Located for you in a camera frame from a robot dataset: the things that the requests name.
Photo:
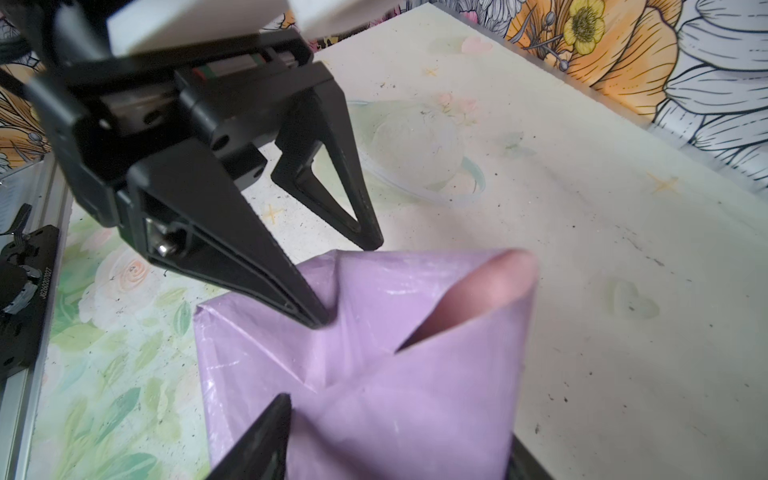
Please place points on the aluminium front rail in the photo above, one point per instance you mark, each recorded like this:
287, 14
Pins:
33, 203

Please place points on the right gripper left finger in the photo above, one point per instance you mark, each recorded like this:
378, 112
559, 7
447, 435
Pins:
261, 451

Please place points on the pink wrapping paper sheet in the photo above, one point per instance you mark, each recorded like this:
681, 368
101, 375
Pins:
416, 377

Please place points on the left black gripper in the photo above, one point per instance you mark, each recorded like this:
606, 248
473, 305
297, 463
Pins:
162, 143

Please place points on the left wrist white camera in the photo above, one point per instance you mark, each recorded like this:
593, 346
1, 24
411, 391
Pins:
146, 26

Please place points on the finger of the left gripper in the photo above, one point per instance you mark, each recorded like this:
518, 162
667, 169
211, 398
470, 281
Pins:
319, 165

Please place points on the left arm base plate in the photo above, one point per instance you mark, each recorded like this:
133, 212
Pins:
27, 268

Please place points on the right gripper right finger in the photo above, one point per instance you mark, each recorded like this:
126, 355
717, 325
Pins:
522, 465

